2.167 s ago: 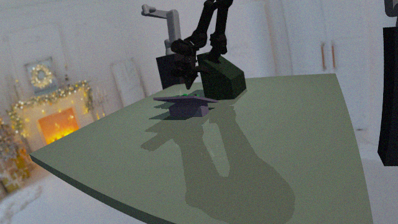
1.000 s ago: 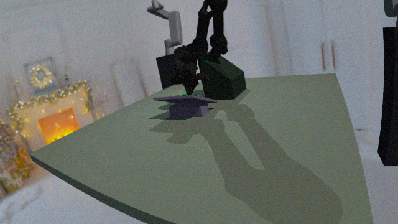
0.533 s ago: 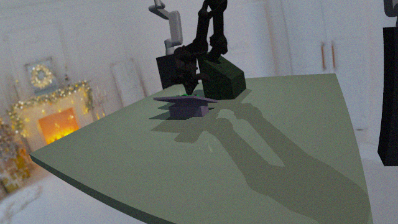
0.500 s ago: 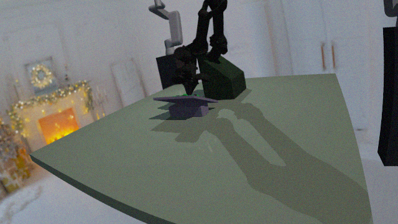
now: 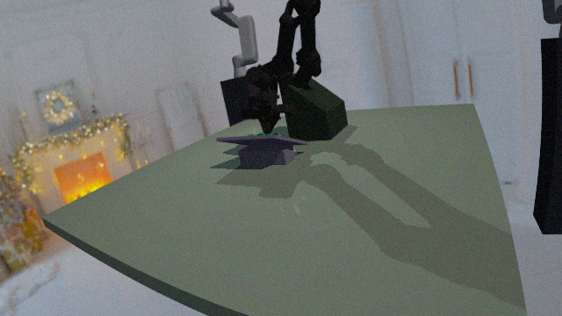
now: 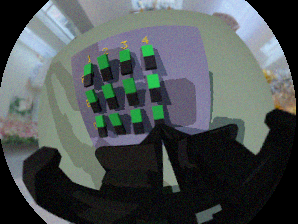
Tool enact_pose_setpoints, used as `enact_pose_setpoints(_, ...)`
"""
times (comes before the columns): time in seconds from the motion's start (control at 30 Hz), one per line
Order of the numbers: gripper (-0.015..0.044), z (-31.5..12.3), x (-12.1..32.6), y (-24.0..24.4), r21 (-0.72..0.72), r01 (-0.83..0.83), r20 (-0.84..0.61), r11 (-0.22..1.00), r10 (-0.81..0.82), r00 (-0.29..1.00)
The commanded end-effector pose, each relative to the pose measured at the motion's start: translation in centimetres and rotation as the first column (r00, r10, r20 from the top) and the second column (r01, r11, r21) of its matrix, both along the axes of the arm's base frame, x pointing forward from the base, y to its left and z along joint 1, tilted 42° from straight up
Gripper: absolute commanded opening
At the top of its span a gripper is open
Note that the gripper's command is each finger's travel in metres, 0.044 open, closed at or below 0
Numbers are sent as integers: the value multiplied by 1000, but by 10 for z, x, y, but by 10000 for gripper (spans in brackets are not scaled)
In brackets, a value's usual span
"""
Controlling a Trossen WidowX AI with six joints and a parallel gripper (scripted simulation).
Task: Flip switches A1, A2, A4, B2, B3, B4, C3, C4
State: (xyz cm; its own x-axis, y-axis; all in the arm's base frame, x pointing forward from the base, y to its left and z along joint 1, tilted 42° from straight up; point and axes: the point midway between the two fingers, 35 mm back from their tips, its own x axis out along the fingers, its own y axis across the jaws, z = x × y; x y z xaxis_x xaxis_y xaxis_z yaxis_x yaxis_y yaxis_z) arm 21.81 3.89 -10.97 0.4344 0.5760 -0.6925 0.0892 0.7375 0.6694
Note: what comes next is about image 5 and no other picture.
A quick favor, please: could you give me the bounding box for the lavender switch panel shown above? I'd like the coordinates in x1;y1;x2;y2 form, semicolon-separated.
217;133;308;165

